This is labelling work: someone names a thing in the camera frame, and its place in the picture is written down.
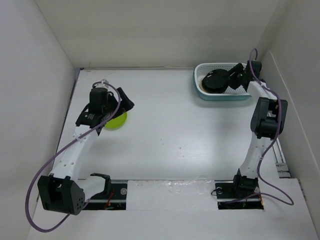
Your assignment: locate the white and teal plastic bin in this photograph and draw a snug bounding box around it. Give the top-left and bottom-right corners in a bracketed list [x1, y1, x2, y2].
[193, 62, 251, 101]

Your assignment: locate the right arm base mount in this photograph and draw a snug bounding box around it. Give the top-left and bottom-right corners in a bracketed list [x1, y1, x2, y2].
[211, 180, 264, 210]

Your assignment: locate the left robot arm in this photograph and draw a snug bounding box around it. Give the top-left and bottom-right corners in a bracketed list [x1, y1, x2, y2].
[37, 79, 135, 215]

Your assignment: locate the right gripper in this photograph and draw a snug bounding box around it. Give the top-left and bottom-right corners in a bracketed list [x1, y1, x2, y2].
[220, 62, 248, 90]

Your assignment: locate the small black plate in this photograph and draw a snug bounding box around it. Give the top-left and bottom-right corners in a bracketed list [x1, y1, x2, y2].
[201, 69, 229, 94]

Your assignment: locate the green plate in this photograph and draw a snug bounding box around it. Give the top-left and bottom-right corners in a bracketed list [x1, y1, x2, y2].
[104, 112, 128, 130]

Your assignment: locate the purple cable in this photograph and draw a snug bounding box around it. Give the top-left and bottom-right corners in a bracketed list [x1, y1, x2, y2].
[24, 81, 121, 233]
[226, 48, 295, 207]

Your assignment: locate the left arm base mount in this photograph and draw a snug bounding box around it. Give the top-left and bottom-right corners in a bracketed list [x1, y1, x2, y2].
[84, 180, 128, 211]

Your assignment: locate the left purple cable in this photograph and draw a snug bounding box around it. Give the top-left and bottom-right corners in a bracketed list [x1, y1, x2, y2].
[24, 81, 121, 233]

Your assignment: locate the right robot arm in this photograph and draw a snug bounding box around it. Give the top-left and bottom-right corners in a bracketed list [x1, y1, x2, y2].
[231, 60, 288, 203]

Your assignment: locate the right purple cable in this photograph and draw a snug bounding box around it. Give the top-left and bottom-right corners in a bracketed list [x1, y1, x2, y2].
[226, 48, 295, 207]

